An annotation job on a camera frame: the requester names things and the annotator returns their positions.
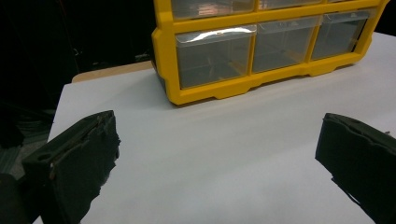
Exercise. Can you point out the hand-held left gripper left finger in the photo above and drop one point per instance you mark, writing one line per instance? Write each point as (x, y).
(71, 161)

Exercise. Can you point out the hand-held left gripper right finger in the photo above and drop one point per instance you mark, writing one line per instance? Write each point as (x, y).
(361, 161)

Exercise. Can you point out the yellow plastic drawer cabinet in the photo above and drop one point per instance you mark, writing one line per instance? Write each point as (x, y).
(211, 90)

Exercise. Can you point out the clear plastic screw drawer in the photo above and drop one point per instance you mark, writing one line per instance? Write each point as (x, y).
(211, 9)

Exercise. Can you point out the set of clear cabinet drawers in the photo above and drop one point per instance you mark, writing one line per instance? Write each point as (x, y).
(280, 49)

